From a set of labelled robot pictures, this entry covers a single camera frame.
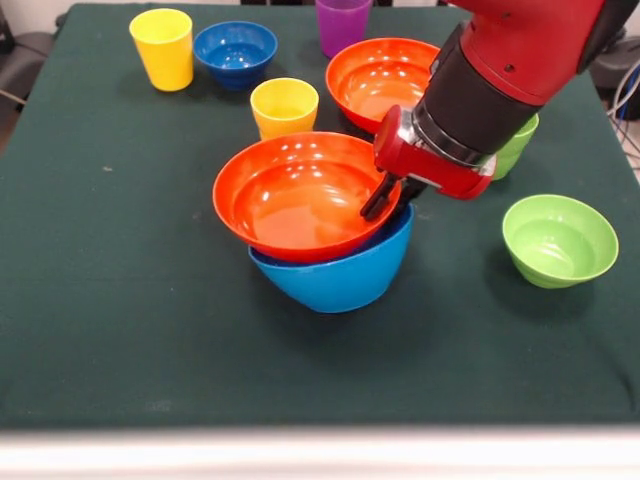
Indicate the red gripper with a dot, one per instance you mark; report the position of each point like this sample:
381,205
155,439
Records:
425,167

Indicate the large orange bowl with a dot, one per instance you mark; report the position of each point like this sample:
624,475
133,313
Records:
300,225
370,75

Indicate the large light blue bowl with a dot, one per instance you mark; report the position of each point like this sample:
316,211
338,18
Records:
340,285

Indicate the yellow ridged cup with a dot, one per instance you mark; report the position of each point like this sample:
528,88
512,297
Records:
284,110

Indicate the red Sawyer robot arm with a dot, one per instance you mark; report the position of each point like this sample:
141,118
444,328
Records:
525,50

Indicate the green ridged cup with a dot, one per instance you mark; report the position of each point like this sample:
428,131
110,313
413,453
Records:
515,150

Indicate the small green bowl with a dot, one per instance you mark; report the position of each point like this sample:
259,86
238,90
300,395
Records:
560,245

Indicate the purple cup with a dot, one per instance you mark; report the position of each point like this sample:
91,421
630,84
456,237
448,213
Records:
342,30

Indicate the small dark blue bowl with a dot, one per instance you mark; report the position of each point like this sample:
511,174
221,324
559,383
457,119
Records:
235,60

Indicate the tall smooth yellow cup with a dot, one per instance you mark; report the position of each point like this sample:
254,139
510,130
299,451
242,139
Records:
165,55

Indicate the dark green table cloth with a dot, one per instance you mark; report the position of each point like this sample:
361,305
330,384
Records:
100,325

